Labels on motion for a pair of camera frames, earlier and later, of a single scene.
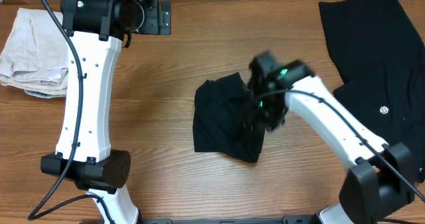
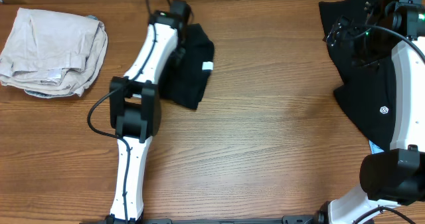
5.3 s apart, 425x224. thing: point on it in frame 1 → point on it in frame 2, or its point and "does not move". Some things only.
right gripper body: (256, 93) → (337, 33)
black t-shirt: (226, 118) → (185, 85)
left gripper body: (165, 18) → (179, 56)
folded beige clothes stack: (34, 58) does not move
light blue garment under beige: (43, 95) does not move
